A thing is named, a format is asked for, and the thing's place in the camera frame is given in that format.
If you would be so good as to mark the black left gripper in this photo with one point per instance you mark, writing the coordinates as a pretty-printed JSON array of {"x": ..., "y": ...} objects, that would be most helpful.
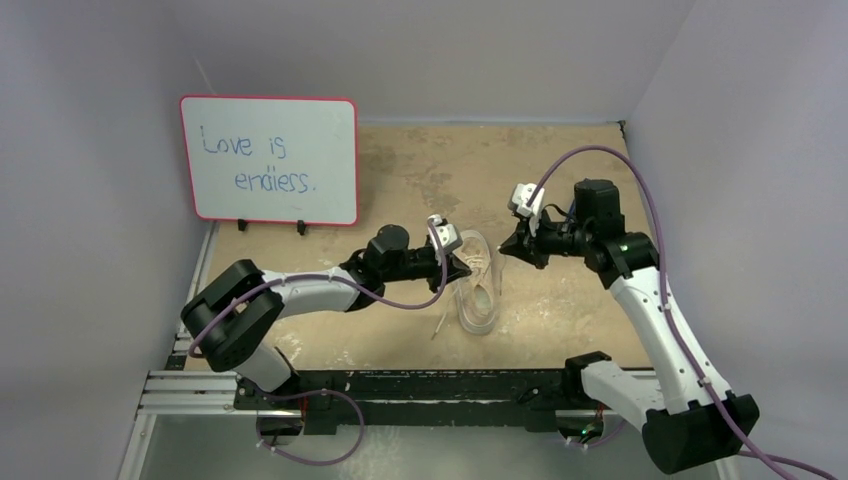
[{"x": 455, "y": 268}]

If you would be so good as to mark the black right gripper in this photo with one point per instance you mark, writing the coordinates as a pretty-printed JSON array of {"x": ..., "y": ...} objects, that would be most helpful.
[{"x": 530, "y": 241}]

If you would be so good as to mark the white shoelace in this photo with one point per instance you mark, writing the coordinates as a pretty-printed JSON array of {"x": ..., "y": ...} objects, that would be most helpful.
[{"x": 464, "y": 291}]

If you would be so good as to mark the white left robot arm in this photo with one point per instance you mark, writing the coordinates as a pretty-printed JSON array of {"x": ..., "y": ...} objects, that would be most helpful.
[{"x": 230, "y": 318}]

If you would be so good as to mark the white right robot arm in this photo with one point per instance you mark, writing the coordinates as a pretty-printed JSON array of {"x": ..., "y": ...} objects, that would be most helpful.
[{"x": 690, "y": 416}]

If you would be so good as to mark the red framed whiteboard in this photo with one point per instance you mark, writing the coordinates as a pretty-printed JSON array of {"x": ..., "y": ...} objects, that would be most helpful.
[{"x": 272, "y": 159}]

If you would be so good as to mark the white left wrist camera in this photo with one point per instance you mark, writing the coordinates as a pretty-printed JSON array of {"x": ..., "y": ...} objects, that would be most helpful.
[{"x": 443, "y": 234}]

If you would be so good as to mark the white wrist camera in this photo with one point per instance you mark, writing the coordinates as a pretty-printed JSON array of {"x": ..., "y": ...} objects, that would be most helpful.
[
  {"x": 526, "y": 200},
  {"x": 443, "y": 234}
]

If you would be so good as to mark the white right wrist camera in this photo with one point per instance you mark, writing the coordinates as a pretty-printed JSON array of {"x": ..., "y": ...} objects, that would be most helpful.
[{"x": 526, "y": 200}]

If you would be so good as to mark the silver aluminium frame rails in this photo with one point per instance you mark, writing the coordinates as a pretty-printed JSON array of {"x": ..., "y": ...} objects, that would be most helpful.
[{"x": 178, "y": 392}]

